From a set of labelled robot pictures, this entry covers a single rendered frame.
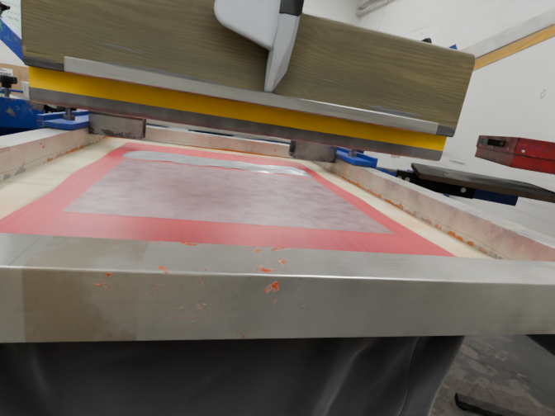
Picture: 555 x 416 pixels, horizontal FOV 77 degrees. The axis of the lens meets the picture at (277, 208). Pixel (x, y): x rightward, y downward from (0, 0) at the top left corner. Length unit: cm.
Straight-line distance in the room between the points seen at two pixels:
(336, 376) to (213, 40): 31
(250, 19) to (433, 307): 22
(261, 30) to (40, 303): 21
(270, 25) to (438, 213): 33
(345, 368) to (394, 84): 27
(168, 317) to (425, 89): 28
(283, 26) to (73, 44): 15
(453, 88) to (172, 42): 24
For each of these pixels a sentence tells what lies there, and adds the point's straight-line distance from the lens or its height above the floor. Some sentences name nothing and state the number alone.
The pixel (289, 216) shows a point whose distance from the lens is 40.
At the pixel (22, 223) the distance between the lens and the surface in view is 34.
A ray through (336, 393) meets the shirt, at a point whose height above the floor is 81.
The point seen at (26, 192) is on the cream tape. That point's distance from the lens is 43.
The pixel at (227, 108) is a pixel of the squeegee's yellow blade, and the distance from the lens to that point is 30.
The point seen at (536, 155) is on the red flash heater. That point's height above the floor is 106.
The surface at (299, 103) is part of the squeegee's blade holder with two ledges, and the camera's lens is 29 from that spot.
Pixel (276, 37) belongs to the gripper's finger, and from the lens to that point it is 27.
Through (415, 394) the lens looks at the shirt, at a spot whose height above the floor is 81.
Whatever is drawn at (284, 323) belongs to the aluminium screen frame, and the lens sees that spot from 19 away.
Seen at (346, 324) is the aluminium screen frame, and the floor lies 96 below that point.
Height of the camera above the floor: 107
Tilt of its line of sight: 15 degrees down
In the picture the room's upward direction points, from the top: 9 degrees clockwise
